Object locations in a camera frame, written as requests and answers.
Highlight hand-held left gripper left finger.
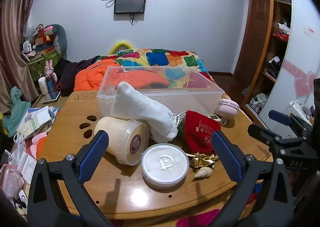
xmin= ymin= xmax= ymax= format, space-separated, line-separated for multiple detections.
xmin=27 ymin=130 xmax=118 ymax=227

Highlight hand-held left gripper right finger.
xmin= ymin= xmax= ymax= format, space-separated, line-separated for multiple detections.
xmin=207 ymin=130 xmax=294 ymax=227

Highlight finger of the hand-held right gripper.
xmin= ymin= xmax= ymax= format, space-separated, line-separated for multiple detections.
xmin=269 ymin=110 xmax=313 ymax=138
xmin=247 ymin=123 xmax=320 ymax=170

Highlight cream plastic jar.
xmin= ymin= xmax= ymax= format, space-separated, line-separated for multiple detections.
xmin=93 ymin=116 xmax=150 ymax=166

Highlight red drawstring pouch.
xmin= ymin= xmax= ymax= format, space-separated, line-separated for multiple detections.
xmin=184 ymin=110 xmax=222 ymax=154

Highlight pink round case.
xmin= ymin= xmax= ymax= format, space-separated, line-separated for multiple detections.
xmin=215 ymin=99 xmax=240 ymax=117

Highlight clear plastic storage box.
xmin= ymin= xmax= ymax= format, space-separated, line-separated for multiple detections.
xmin=96 ymin=66 xmax=224 ymax=118

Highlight round white lidded container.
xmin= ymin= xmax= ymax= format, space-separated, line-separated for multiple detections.
xmin=141 ymin=143 xmax=190 ymax=190

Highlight white sock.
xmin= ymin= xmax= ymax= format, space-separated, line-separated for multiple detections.
xmin=110 ymin=81 xmax=178 ymax=143

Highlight white bag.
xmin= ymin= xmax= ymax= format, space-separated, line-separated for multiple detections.
xmin=250 ymin=93 xmax=268 ymax=112

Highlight gold foil wrapper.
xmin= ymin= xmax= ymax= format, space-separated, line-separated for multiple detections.
xmin=186 ymin=152 xmax=219 ymax=168

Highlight beige seashell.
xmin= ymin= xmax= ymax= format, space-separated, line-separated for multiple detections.
xmin=194 ymin=166 xmax=213 ymax=179

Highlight wooden wardrobe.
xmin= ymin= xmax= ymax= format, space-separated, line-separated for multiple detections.
xmin=222 ymin=0 xmax=320 ymax=127

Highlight white paper booklet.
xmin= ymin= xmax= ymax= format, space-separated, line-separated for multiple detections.
xmin=15 ymin=153 xmax=38 ymax=185

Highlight pile of papers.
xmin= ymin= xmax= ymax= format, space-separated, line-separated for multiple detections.
xmin=16 ymin=105 xmax=59 ymax=141

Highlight silver tablet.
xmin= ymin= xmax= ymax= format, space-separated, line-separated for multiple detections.
xmin=41 ymin=91 xmax=61 ymax=104

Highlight orange puffer jacket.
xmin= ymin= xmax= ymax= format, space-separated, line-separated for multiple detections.
xmin=73 ymin=59 xmax=170 ymax=92

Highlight brown wooden door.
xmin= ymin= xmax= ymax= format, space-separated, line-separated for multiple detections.
xmin=232 ymin=0 xmax=272 ymax=90

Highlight blue bottle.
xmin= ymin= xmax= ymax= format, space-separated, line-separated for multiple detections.
xmin=46 ymin=74 xmax=57 ymax=93

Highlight pink cloth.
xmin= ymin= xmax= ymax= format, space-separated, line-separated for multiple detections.
xmin=0 ymin=163 xmax=25 ymax=199

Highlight dark cloth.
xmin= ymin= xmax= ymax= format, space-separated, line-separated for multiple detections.
xmin=60 ymin=55 xmax=100 ymax=97

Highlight white bottle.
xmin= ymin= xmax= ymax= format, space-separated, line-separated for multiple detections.
xmin=38 ymin=76 xmax=48 ymax=95

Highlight green dinosaur plush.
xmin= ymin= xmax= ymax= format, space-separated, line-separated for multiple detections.
xmin=1 ymin=86 xmax=32 ymax=138

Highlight pink rabbit figure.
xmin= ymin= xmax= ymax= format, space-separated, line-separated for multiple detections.
xmin=45 ymin=60 xmax=58 ymax=85

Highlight green storage box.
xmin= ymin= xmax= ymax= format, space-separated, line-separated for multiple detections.
xmin=26 ymin=49 xmax=62 ymax=85

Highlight yellow foam tube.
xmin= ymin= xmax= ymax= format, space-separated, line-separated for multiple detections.
xmin=107 ymin=40 xmax=134 ymax=55

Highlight colourful checked blanket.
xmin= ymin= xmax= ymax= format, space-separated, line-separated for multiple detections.
xmin=110 ymin=48 xmax=212 ymax=85

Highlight brown curtain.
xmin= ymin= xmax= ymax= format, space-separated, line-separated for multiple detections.
xmin=0 ymin=0 xmax=43 ymax=117

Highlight white cable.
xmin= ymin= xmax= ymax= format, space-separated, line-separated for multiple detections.
xmin=172 ymin=111 xmax=187 ymax=127

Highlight small black wall monitor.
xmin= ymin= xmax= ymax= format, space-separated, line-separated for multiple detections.
xmin=114 ymin=0 xmax=146 ymax=14

